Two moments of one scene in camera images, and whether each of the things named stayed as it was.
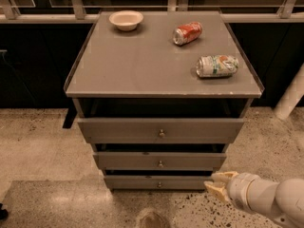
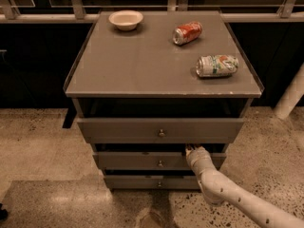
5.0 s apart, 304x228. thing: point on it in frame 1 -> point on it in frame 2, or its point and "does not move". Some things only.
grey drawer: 160,161 does not move
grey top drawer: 161,130 does not move
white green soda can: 217,66 does not move
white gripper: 241,190 -> 197,157
